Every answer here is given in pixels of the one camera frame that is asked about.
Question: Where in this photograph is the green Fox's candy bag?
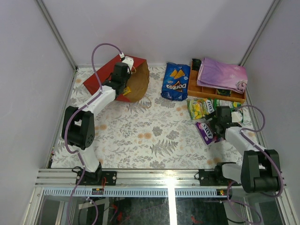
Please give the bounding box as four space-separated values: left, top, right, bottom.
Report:
187 98 215 120

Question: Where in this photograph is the green snack bag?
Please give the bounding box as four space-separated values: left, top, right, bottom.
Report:
213 99 244 114

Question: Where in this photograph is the purple Fox's candy bag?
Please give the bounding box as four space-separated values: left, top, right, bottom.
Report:
195 122 223 145

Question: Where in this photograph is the red paper bag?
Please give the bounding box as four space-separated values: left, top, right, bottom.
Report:
83 55 150 103

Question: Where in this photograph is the blue Doritos chip bag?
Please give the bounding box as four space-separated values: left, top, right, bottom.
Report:
161 62 190 101

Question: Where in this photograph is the small yellow snack packet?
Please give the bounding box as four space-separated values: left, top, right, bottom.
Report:
122 86 131 96

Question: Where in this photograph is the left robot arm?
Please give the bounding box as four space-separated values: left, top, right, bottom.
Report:
61 58 134 185

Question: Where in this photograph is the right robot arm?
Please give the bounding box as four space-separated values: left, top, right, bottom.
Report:
205 106 284 197

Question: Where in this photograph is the dark green tray packet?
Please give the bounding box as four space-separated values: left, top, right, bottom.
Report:
217 89 232 97

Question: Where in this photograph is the orange wooden tray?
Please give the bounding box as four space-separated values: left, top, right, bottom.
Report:
187 60 247 104

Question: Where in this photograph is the purple folded cloth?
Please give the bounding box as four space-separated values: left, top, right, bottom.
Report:
196 58 248 94

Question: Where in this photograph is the black item in tray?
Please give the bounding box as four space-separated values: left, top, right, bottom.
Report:
191 58 202 71

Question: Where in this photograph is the floral table mat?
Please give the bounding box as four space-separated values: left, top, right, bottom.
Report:
50 65 267 170

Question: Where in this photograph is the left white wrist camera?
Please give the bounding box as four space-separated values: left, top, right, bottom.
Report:
119 52 134 73

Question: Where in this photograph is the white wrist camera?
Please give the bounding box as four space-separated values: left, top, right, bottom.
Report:
119 52 134 73
231 111 243 123

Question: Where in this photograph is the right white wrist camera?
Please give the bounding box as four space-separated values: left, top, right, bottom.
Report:
231 111 243 123

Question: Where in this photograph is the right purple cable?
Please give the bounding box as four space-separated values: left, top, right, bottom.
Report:
226 105 285 225

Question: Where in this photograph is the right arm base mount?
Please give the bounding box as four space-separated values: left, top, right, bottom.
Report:
194 169 241 187

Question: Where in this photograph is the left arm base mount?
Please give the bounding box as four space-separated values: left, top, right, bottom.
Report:
76 171 117 187

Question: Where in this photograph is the aluminium front rail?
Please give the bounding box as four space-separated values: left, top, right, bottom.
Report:
35 167 288 197

